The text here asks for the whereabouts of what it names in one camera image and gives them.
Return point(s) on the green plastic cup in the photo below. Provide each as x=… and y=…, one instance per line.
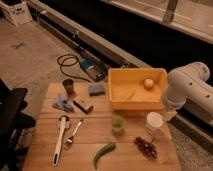
x=117, y=123

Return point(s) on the yellow plastic bin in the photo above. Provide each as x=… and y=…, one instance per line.
x=127, y=92

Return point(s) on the bunch of dark grapes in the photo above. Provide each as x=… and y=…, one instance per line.
x=147, y=148

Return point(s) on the blue sponge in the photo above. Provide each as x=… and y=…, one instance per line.
x=95, y=90

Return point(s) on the green pepper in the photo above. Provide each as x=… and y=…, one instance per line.
x=105, y=149

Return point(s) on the black chair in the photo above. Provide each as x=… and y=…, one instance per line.
x=12, y=122

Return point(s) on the white cardboard box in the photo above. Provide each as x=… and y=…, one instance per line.
x=17, y=14

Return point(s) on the metal fork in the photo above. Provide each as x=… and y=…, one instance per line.
x=70, y=140

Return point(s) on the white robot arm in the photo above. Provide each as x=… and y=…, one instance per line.
x=187, y=82

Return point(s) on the white paper cup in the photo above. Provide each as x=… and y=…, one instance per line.
x=154, y=121

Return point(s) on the white handled brush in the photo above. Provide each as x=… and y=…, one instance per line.
x=64, y=123

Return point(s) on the dark metal cup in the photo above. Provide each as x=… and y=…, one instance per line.
x=68, y=85

